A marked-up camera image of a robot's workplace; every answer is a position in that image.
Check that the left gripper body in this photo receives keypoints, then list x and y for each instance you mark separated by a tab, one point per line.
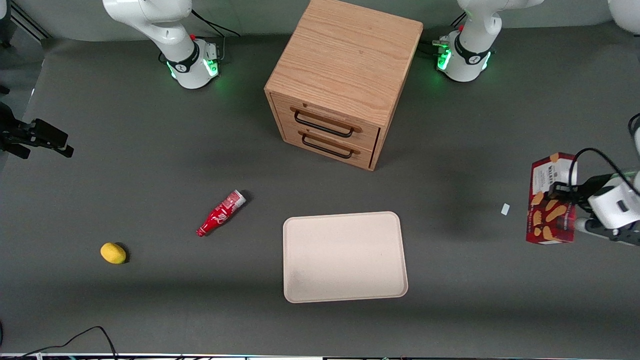
586	189

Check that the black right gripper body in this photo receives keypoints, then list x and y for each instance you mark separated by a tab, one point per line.
15	136

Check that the red cookie box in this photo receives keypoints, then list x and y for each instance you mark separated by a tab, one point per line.
545	220

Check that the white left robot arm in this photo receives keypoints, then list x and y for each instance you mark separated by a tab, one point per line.
475	30

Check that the beige rectangular tray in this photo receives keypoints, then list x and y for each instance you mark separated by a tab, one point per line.
344	257

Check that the small white paper scrap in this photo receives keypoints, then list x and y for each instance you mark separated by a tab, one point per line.
505	209

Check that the yellow lemon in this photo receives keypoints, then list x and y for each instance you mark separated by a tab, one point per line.
113	253

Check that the red soda bottle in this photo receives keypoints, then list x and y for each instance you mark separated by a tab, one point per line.
220	214

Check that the wooden two-drawer cabinet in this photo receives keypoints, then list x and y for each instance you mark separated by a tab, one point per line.
345	65

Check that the black metal rail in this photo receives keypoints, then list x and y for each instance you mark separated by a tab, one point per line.
27	22

